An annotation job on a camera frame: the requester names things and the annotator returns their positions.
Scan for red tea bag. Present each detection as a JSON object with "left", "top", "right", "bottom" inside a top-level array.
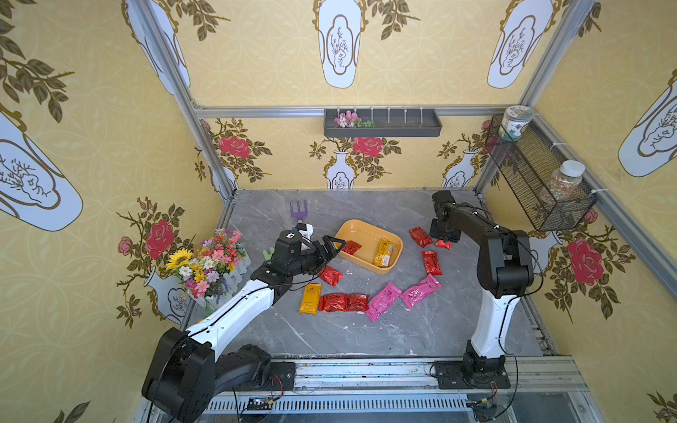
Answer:
[
  {"left": 318, "top": 293, "right": 348, "bottom": 313},
  {"left": 435, "top": 239, "right": 452, "bottom": 250},
  {"left": 346, "top": 294, "right": 370, "bottom": 313},
  {"left": 319, "top": 266, "right": 343, "bottom": 287},
  {"left": 421, "top": 250, "right": 444, "bottom": 276},
  {"left": 409, "top": 227, "right": 433, "bottom": 249}
]

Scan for orange plastic storage box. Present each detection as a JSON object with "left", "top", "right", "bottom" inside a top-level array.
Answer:
[{"left": 335, "top": 220, "right": 403, "bottom": 275}]

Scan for yellow tea bag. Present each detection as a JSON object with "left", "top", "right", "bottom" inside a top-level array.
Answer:
[
  {"left": 299, "top": 284, "right": 321, "bottom": 315},
  {"left": 374, "top": 238, "right": 395, "bottom": 268}
]

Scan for pink tea bag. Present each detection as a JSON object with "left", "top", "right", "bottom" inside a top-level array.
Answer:
[
  {"left": 365, "top": 282, "right": 402, "bottom": 323},
  {"left": 400, "top": 274, "right": 442, "bottom": 309}
]

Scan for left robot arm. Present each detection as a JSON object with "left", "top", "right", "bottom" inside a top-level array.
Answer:
[{"left": 141, "top": 230, "right": 347, "bottom": 422}]

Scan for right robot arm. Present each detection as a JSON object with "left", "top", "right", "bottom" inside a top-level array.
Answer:
[{"left": 430, "top": 190, "right": 534, "bottom": 390}]

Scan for green toy rake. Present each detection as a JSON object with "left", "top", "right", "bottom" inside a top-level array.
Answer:
[{"left": 263, "top": 247, "right": 275, "bottom": 261}]

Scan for purple pink garden fork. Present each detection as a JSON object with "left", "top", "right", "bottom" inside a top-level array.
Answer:
[{"left": 290, "top": 199, "right": 309, "bottom": 223}]

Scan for artificial flower bouquet fence pot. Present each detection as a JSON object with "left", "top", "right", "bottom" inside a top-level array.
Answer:
[{"left": 166, "top": 228, "right": 251, "bottom": 315}]

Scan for clear jar white lid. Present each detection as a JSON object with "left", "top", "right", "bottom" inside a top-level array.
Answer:
[{"left": 541, "top": 160, "right": 586, "bottom": 204}]

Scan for small pink flowers on shelf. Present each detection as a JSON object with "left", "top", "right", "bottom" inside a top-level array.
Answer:
[{"left": 334, "top": 110, "right": 375, "bottom": 128}]

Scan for white lidded tin jar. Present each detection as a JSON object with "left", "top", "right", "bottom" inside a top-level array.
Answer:
[{"left": 497, "top": 105, "right": 534, "bottom": 141}]

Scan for small circuit board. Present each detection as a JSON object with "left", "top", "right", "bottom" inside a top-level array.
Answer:
[{"left": 245, "top": 397, "right": 275, "bottom": 412}]

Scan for black wire wall basket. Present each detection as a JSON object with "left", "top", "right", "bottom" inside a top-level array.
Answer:
[{"left": 486, "top": 116, "right": 598, "bottom": 232}]

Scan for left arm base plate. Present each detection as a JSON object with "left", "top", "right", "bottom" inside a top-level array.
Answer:
[{"left": 268, "top": 361, "right": 296, "bottom": 392}]

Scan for grey wall shelf tray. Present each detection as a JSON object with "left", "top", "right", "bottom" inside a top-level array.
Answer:
[{"left": 324, "top": 106, "right": 443, "bottom": 139}]

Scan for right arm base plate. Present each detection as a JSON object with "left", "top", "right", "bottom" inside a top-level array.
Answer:
[{"left": 432, "top": 361, "right": 511, "bottom": 391}]

